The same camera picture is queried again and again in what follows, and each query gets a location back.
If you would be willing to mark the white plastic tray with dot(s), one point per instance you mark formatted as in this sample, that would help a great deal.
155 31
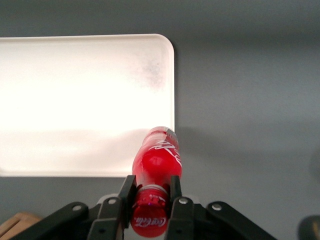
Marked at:
75 100

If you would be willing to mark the wooden drawer cabinet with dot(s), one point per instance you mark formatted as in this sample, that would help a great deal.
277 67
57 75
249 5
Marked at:
23 221

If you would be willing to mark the red coke bottle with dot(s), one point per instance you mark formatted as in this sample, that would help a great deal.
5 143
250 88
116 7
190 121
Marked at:
157 162

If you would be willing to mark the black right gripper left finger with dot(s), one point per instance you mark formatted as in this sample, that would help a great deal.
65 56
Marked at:
110 217

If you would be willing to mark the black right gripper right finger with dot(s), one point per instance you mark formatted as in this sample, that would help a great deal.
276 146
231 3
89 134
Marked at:
181 217

